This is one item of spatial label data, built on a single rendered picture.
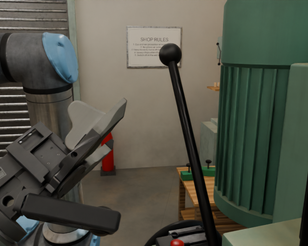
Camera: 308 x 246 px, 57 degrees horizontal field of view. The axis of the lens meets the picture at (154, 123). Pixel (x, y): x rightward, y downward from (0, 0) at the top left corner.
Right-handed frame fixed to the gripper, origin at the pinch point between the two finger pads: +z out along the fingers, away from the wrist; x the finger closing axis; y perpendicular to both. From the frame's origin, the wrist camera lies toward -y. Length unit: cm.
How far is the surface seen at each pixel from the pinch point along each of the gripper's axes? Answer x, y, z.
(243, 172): -5.7, -16.9, 4.1
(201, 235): 29.9, -27.2, 4.7
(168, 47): -7.0, 2.3, 11.1
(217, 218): 171, -71, 67
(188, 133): -5.9, -8.1, 3.0
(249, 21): -16.9, -4.6, 13.5
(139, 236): 200, -37, 22
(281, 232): -19.1, -17.8, -5.9
